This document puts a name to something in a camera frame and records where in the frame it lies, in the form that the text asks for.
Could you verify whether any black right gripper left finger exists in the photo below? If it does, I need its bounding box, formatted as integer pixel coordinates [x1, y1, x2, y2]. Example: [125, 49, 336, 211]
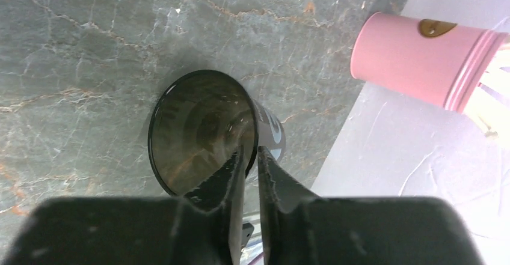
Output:
[4, 147, 245, 264]

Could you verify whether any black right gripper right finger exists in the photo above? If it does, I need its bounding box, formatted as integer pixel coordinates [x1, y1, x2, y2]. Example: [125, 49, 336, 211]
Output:
[258, 147, 482, 264]

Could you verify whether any black paper coffee cup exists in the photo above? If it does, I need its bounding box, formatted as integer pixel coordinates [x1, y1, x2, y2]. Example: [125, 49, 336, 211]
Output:
[148, 70, 286, 195]

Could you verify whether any pink straw holder cup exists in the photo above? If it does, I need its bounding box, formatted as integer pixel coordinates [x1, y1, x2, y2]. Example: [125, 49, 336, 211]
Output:
[350, 12, 509, 113]

